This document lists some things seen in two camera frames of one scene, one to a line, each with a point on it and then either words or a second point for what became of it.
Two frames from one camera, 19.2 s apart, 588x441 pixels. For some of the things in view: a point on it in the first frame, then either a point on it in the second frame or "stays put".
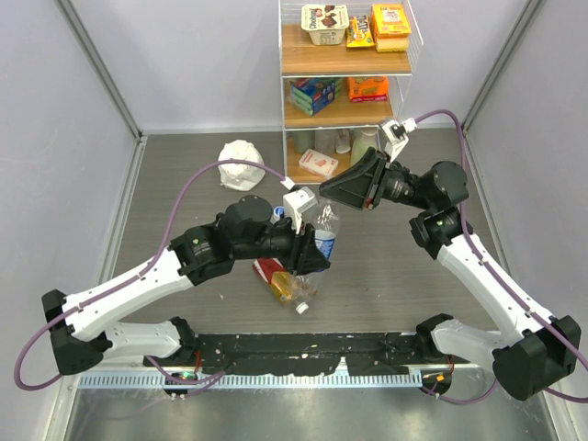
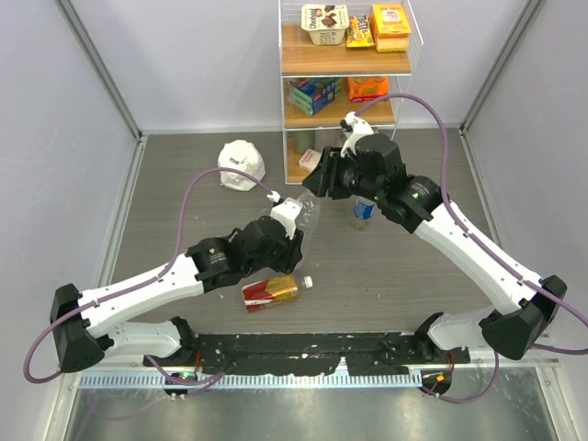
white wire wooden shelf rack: x=345 y=71 stays put
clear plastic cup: x=325 y=140 stays put
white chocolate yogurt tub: x=326 y=23 stays put
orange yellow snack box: x=390 y=27 stays put
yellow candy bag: x=359 y=33 stays put
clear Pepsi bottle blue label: x=325 y=220 -> x=364 y=211
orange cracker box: x=367 y=88 stays put
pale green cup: x=304 y=140 stays put
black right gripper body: x=387 y=163 -> x=344 y=174
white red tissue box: x=317 y=163 stays put
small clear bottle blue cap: x=277 y=211 -> x=307 y=221
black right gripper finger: x=359 y=186 -> x=314 y=181
